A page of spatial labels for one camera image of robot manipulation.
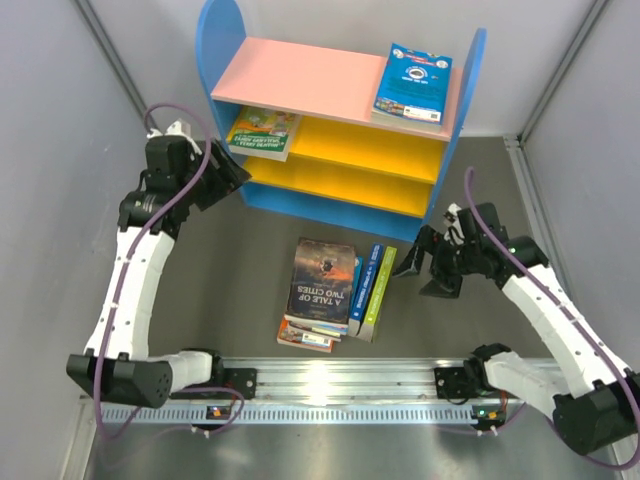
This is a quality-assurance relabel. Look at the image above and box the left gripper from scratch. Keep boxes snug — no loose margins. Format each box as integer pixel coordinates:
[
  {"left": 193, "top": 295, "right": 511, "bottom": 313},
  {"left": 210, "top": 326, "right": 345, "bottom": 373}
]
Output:
[{"left": 177, "top": 138, "right": 250, "bottom": 211}]

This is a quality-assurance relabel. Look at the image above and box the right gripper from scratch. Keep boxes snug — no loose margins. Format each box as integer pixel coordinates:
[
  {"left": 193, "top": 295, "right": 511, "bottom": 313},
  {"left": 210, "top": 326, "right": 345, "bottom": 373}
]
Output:
[{"left": 392, "top": 225, "right": 480, "bottom": 298}]

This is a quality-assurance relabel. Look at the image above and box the lime green spine treehouse book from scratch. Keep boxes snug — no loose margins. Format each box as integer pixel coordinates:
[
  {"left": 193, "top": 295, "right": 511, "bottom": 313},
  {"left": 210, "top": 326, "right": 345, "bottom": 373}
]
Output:
[{"left": 357, "top": 246, "right": 397, "bottom": 342}]

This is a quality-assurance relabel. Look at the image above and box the light blue cover treehouse book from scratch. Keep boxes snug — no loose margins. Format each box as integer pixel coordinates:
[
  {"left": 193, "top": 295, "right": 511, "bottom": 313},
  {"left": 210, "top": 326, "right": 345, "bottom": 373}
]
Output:
[{"left": 371, "top": 43, "right": 453, "bottom": 132}]

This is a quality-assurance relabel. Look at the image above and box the dark blue spine treehouse book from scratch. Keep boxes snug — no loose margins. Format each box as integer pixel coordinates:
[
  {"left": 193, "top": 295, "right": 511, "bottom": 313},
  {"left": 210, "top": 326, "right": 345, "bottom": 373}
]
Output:
[{"left": 348, "top": 243, "right": 384, "bottom": 337}]

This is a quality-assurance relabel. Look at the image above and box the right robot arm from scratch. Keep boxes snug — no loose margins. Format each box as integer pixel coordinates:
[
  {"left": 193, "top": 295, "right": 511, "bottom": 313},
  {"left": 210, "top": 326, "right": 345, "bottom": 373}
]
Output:
[{"left": 393, "top": 203, "right": 639, "bottom": 455}]

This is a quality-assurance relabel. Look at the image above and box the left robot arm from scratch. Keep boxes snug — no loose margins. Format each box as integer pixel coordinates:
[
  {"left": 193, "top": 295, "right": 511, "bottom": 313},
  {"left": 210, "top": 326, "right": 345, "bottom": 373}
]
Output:
[{"left": 66, "top": 134, "right": 250, "bottom": 408}]

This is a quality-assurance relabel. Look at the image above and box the light blue book under stack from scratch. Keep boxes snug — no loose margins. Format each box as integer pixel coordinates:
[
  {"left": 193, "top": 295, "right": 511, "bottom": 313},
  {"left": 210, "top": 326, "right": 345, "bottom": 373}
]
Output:
[{"left": 287, "top": 255, "right": 362, "bottom": 335}]

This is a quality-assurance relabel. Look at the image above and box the orange bottom stack book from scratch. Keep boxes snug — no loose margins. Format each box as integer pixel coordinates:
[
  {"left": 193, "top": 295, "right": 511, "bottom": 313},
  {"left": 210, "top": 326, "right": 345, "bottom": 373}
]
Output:
[{"left": 276, "top": 319, "right": 334, "bottom": 353}]

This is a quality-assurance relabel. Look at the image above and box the blue pink yellow bookshelf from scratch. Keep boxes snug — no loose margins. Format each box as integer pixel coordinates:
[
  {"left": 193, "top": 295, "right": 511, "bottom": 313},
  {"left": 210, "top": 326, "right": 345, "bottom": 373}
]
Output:
[{"left": 195, "top": 1, "right": 487, "bottom": 242}]

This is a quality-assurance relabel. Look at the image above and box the Tale of Two Cities book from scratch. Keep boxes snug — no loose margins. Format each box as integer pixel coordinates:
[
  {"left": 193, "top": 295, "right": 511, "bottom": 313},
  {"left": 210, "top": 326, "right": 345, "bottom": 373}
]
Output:
[{"left": 284, "top": 237, "right": 356, "bottom": 334}]

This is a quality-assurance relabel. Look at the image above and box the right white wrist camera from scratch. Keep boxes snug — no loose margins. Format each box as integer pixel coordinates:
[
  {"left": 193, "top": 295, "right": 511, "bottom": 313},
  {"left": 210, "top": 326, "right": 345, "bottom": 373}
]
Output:
[{"left": 443, "top": 203, "right": 461, "bottom": 236}]

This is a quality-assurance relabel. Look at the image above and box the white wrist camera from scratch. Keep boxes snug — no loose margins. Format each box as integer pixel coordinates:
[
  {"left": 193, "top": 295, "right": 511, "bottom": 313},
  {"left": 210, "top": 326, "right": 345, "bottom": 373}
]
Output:
[
  {"left": 146, "top": 119, "right": 192, "bottom": 139},
  {"left": 443, "top": 203, "right": 461, "bottom": 236}
]

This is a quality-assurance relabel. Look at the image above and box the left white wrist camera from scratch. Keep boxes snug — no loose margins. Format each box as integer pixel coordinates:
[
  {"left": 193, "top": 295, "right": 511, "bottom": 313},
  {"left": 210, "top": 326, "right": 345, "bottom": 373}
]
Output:
[{"left": 146, "top": 119, "right": 192, "bottom": 139}]

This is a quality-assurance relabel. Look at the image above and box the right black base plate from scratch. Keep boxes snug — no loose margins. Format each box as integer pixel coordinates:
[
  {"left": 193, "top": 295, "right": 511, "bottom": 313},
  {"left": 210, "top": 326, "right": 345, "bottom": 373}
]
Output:
[{"left": 433, "top": 365, "right": 502, "bottom": 402}]

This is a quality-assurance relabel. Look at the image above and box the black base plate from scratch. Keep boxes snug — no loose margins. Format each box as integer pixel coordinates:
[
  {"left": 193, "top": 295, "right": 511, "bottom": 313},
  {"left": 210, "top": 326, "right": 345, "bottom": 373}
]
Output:
[
  {"left": 210, "top": 367, "right": 258, "bottom": 400},
  {"left": 433, "top": 365, "right": 502, "bottom": 402}
]

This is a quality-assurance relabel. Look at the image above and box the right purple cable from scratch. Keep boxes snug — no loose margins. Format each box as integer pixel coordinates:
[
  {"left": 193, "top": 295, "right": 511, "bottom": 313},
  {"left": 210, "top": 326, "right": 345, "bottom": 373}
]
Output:
[{"left": 434, "top": 166, "right": 640, "bottom": 470}]

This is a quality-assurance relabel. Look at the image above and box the purple cable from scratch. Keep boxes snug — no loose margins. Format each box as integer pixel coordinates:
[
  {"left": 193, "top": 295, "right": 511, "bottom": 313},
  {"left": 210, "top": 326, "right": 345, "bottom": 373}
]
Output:
[
  {"left": 434, "top": 166, "right": 640, "bottom": 470},
  {"left": 92, "top": 102, "right": 246, "bottom": 441}
]

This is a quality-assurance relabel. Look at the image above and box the aluminium mounting rail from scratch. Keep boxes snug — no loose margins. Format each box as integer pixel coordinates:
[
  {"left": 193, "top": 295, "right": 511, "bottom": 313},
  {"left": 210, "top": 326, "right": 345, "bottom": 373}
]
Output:
[{"left": 102, "top": 358, "right": 522, "bottom": 429}]

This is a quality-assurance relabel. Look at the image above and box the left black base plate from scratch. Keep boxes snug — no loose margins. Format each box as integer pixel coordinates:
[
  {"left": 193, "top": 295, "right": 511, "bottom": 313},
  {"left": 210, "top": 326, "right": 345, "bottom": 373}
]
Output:
[{"left": 210, "top": 367, "right": 258, "bottom": 400}]

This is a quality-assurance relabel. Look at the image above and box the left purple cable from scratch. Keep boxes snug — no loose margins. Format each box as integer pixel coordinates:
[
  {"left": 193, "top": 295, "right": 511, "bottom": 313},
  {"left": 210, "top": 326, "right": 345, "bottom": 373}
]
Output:
[{"left": 92, "top": 102, "right": 246, "bottom": 441}]

